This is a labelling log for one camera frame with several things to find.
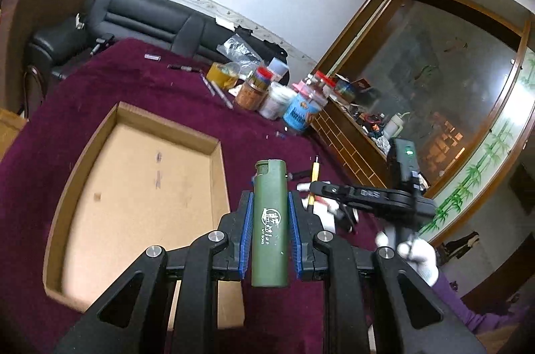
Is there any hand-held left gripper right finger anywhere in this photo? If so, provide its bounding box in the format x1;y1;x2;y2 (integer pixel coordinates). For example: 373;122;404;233
288;190;488;354

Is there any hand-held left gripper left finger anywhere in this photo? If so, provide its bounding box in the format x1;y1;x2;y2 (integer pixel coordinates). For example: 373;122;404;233
54;190;255;354

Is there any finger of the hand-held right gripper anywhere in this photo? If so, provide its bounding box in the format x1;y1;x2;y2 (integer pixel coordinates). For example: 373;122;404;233
334;207;357;232
309;181;360;208

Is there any white plastic bottle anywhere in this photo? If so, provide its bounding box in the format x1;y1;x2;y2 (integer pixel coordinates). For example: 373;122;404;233
313;194;348;232

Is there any green lighter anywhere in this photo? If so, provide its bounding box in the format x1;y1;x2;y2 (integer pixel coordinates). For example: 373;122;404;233
251;159;290;288

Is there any shallow cardboard box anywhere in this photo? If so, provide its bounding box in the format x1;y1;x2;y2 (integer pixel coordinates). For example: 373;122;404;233
43;101;245;332

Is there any person's right forearm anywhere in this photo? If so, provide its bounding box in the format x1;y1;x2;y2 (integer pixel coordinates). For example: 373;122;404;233
430;278;525;338

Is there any person's right hand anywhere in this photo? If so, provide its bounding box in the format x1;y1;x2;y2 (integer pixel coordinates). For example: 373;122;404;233
375;226;440;288

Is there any blue can with pink lid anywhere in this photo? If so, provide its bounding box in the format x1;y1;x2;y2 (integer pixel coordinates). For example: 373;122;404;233
283;83;327;134

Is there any white jar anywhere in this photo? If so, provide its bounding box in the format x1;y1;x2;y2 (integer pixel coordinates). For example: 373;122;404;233
258;81;296;120

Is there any clear jar with red lid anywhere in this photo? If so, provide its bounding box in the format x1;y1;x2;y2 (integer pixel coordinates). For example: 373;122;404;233
308;70;340;104

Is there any orange jar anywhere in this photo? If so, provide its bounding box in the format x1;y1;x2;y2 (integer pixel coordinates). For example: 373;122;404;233
234;66;273;112

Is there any wooden glass cabinet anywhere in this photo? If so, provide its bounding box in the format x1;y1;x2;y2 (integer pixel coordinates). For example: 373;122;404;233
311;0;535;208

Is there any yellow tape roll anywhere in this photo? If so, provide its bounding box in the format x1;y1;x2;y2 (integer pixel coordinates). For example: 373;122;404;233
206;61;244;89

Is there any clear plastic bag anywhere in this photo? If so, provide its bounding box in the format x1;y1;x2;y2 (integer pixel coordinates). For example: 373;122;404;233
216;36;269;67

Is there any maroon tablecloth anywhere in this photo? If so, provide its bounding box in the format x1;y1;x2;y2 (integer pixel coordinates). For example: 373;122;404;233
0;37;396;354

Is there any black item on sofa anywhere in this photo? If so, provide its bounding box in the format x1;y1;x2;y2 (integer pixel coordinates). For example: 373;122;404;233
89;33;116;56

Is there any black leather sofa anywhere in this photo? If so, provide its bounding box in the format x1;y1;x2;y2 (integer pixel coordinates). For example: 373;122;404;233
25;0;290;87

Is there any light wooden furniture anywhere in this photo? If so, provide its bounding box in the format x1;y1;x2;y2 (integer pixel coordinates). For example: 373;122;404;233
0;108;27;156

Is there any brown armchair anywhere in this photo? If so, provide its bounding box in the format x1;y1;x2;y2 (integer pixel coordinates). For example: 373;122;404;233
0;0;102;116

